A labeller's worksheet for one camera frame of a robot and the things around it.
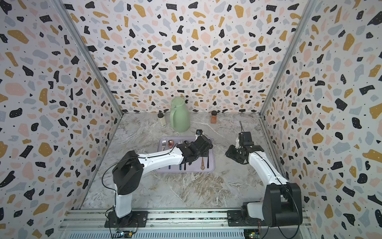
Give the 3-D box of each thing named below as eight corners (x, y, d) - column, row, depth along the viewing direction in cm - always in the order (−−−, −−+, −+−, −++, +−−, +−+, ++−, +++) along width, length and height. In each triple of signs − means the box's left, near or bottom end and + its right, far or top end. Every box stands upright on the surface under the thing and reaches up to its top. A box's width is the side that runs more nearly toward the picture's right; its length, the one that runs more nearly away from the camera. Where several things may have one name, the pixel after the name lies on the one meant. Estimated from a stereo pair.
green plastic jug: (173, 137, 110) (167, 112, 90) (177, 111, 127) (173, 86, 108) (188, 137, 110) (186, 112, 91) (190, 111, 127) (189, 86, 108)
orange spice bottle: (211, 123, 117) (211, 115, 110) (210, 118, 121) (211, 110, 114) (216, 123, 117) (217, 116, 110) (215, 118, 121) (216, 110, 114)
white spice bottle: (161, 126, 115) (159, 118, 108) (159, 122, 118) (156, 113, 110) (166, 124, 116) (164, 116, 109) (164, 120, 119) (161, 111, 112)
